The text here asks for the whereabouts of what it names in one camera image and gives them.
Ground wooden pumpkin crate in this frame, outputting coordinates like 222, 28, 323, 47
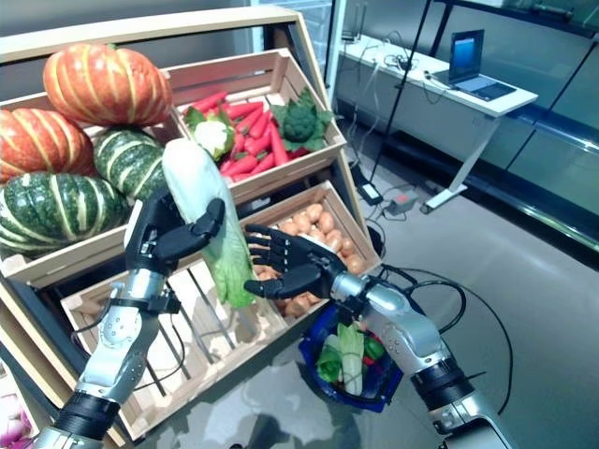
0, 88, 191, 290

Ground green broccoli with leaves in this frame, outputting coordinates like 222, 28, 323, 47
270, 87, 334, 153

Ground white framed glass door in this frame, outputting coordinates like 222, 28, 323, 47
250, 0, 350, 93

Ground wide slatted wooden crate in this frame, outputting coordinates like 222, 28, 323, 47
59, 254, 290, 442

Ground white desk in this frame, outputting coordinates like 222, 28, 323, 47
335, 39, 540, 215

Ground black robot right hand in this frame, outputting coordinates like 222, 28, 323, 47
242, 224, 350, 300

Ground wooden display rack dark frame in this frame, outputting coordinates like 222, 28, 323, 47
0, 7, 386, 448

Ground wooden carrot crate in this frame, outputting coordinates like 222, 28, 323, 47
161, 48, 348, 206

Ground small napa cabbage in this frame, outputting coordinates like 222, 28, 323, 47
336, 322, 366, 397

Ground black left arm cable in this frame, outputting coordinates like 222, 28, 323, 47
72, 308, 188, 390

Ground pile of purple white turnips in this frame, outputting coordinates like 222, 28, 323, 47
0, 391, 35, 449

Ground white cauliflower green leaves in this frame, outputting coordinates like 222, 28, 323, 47
183, 108, 236, 163

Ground pile of brown potatoes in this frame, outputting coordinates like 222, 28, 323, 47
251, 203, 368, 320

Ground grey power strip red switch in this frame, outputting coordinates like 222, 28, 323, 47
382, 193, 420, 218

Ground blue plastic shopping basket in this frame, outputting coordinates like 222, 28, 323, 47
298, 303, 404, 414

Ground green striped pumpkin with stem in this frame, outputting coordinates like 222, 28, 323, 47
93, 128, 169, 202

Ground long black floor cable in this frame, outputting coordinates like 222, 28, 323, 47
439, 280, 516, 417

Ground orange striped pumpkin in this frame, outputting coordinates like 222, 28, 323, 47
0, 108, 97, 183
42, 42, 173, 127

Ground wooden potato crate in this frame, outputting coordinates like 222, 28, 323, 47
236, 181, 384, 329

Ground tall black tripod stand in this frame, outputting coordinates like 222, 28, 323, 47
362, 0, 434, 188

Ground open grey laptop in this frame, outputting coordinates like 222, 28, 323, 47
432, 28, 519, 102

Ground black power adapter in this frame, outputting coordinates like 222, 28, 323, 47
357, 181, 386, 206

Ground pile of red carrots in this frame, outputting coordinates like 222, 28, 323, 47
186, 91, 310, 183

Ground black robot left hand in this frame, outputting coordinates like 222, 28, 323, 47
124, 189, 227, 278

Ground looped black right arm cable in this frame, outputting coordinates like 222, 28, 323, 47
369, 264, 469, 336

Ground large green striped pumpkin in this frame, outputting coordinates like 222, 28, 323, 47
0, 171, 132, 258

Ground green bell pepper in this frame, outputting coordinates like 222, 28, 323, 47
316, 349, 343, 384
363, 337, 387, 361

